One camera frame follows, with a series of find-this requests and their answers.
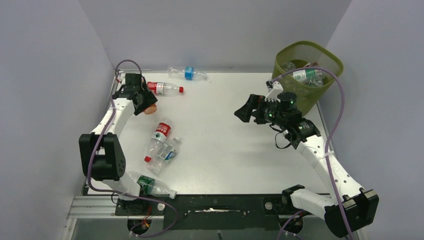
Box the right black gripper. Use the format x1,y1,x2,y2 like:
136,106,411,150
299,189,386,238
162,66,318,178
234,94,286,127

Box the orange drink bottle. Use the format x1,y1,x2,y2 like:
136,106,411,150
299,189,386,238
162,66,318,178
143,103,157,115

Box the clear water bottle blue cap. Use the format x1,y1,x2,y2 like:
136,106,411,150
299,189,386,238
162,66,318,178
280,61,297,72

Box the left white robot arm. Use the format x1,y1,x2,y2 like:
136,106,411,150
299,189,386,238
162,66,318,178
78,73,158,201

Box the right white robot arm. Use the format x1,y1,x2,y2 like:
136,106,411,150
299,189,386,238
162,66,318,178
234,92,379,238

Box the green mesh waste bin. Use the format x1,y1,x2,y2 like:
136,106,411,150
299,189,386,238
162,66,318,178
272,40,344,115

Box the clear bottle red label top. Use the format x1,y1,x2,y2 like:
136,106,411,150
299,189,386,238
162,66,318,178
147,81,184,97

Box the clear bottle red label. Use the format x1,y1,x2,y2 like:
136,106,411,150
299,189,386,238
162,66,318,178
147,81,184,97
144,117,174,163

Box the clear bottle red label left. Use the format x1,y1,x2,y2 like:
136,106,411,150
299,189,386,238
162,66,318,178
144,117,174,163

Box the clear bottle blue label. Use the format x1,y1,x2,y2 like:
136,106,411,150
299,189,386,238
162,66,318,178
167,66,208,81

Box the crushed clear bottle white cap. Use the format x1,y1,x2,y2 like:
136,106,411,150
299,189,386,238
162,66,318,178
146,137,182,176

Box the clear bottle dark green label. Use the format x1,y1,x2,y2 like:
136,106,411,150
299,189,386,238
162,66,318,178
128,171,177,199

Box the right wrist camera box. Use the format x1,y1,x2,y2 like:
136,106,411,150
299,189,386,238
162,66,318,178
265,80,283,102

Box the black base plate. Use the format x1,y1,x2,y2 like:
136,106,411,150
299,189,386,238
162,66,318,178
115,194,298,231

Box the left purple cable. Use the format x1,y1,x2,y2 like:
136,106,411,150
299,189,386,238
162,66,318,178
86,59,180,239

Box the aluminium frame rail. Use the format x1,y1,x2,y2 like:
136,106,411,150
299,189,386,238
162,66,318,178
62,195,335,240

